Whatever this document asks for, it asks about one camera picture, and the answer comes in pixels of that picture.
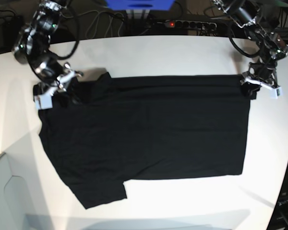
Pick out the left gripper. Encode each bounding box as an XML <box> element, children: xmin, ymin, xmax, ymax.
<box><xmin>241</xmin><ymin>71</ymin><xmax>281</xmax><ymax>100</ymax></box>

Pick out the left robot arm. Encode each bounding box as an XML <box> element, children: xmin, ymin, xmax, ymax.
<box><xmin>212</xmin><ymin>0</ymin><xmax>288</xmax><ymax>99</ymax></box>

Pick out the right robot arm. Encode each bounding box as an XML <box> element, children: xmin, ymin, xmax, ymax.
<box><xmin>12</xmin><ymin>0</ymin><xmax>83</xmax><ymax>110</ymax></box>

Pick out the blue plastic box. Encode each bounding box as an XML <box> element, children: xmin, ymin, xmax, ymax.
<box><xmin>106</xmin><ymin>0</ymin><xmax>175</xmax><ymax>11</ymax></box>

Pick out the black power strip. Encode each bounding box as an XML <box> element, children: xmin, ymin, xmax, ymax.
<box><xmin>158</xmin><ymin>20</ymin><xmax>217</xmax><ymax>32</ymax></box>

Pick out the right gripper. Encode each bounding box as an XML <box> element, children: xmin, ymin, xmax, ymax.
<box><xmin>36</xmin><ymin>62</ymin><xmax>84</xmax><ymax>108</ymax></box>

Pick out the black T-shirt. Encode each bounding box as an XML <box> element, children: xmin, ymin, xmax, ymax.
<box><xmin>38</xmin><ymin>73</ymin><xmax>252</xmax><ymax>209</ymax></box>

